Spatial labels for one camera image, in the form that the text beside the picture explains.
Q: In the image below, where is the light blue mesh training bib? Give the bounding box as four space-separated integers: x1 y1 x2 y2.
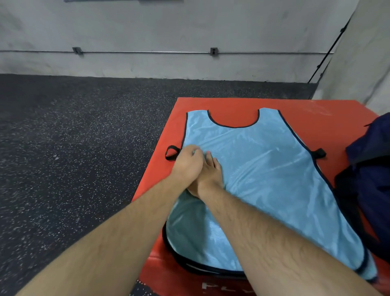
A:
162 107 378 283

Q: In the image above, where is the dark navy bag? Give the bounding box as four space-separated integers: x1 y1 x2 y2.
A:
334 112 390 264

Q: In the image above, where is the grey metal wall pipe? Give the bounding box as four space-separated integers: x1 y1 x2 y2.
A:
0 50 334 56

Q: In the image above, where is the person's right forearm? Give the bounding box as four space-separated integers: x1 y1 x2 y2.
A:
198 184 383 296

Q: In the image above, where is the person's left hand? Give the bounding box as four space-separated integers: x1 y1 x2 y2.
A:
171 145 206 187

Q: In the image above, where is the person's left forearm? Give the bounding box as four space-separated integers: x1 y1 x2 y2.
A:
15 179 195 296

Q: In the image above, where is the red padded mat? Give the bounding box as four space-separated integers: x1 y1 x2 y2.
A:
132 97 390 296

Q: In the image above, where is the black cable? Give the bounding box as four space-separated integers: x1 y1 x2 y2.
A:
307 18 351 84

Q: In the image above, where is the person's right hand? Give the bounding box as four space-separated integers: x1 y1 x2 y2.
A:
187 151 226 199

